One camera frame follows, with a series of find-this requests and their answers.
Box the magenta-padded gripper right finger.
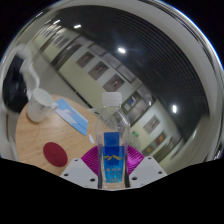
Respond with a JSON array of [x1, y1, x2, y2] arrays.
[[124, 145, 168, 189]]

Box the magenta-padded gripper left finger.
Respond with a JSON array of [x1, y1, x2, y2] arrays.
[[59, 145, 102, 190]]

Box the clear water bottle blue label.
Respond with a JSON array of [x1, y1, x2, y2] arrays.
[[94, 91, 132, 190]]

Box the flat round red coaster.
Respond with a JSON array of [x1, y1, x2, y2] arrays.
[[42, 141, 69, 167]]

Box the light blue paper booklet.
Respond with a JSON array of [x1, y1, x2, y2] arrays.
[[54, 98, 89, 136]]

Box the white ceramic mug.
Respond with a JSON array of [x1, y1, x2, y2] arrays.
[[25, 87, 59, 123]]

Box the white lattice chair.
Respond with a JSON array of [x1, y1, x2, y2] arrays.
[[18, 44, 43, 90]]

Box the round ceiling lights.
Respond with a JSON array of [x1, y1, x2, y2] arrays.
[[53, 19, 179, 114]]

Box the row of framed wall pictures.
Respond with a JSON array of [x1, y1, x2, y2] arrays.
[[75, 43, 168, 154]]

